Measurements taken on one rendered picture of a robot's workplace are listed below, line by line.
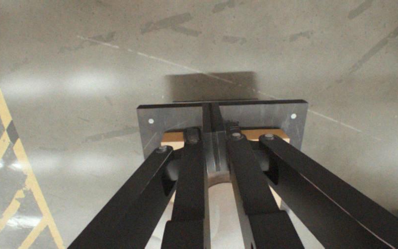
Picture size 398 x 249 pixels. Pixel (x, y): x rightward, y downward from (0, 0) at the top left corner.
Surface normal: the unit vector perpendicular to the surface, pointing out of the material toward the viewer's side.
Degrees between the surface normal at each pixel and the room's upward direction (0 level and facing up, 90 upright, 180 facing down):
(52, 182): 0
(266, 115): 0
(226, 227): 86
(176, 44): 0
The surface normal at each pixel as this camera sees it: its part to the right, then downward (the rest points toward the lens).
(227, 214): -0.14, -0.91
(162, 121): 0.00, 0.37
